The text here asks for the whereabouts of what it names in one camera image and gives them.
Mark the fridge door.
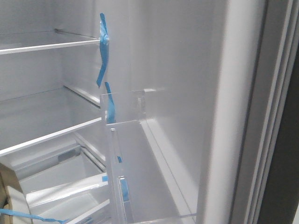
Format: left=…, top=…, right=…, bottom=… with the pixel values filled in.
left=109, top=0, right=299, bottom=224

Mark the blue tape on door bin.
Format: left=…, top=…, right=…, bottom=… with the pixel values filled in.
left=120, top=178, right=129, bottom=202

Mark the clear door bin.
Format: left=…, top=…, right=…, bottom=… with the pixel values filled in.
left=101, top=91, right=196, bottom=224

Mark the white fridge interior body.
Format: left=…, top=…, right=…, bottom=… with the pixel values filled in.
left=0, top=0, right=131, bottom=224

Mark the lower glass fridge shelf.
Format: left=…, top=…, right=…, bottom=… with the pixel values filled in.
left=0, top=88, right=101, bottom=155

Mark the glass fridge shelf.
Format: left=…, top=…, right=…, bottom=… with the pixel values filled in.
left=0, top=88, right=101, bottom=155
left=0, top=29, right=100, bottom=55

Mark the upper glass fridge shelf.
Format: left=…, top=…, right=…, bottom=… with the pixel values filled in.
left=0, top=29, right=100, bottom=55

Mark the middle blue tape strip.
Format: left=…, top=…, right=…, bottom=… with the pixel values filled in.
left=105, top=82, right=116, bottom=124

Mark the blue tape strip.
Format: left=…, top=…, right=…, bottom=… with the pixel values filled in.
left=105, top=82, right=116, bottom=124
left=96, top=13, right=109, bottom=88

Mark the upper blue tape strip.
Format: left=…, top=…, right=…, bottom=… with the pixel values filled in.
left=96, top=13, right=109, bottom=88

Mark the clear crisper drawer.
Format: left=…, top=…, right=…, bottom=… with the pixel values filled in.
left=15, top=149, right=110, bottom=223

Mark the brown cardboard piece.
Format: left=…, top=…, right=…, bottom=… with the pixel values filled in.
left=0, top=163, right=30, bottom=214

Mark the bottom left blue tape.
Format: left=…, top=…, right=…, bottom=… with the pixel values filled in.
left=0, top=209, right=68, bottom=224

